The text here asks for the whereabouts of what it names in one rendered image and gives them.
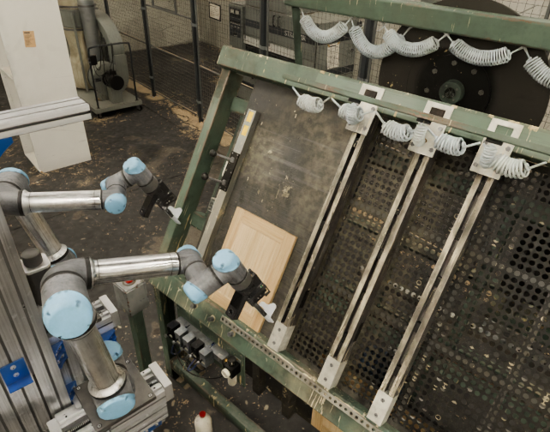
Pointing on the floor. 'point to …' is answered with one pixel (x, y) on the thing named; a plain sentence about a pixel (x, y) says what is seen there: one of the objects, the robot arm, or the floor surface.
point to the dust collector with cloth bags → (97, 57)
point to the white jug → (203, 423)
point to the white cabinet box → (37, 75)
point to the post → (140, 340)
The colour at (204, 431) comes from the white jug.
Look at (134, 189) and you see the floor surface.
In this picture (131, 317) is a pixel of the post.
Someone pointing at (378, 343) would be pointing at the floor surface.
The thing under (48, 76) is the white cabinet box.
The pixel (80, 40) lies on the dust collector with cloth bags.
